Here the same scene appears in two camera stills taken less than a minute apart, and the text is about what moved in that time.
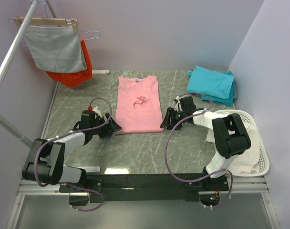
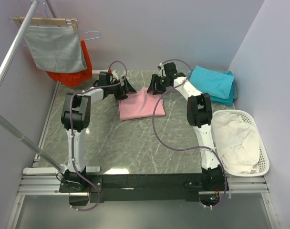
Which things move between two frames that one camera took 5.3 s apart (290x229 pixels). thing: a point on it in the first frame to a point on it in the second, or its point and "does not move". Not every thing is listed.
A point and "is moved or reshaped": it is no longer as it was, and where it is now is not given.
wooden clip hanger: x=20 y=21 does not move
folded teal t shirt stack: x=221 y=87 does not move
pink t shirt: x=138 y=108 is moved or reshaped
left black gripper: x=113 y=127 to x=126 y=89
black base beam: x=141 y=188 does not move
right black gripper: x=170 y=113 to x=155 y=79
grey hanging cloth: x=55 y=48 does not move
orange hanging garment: x=71 y=78 does not move
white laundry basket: x=264 y=162 does not move
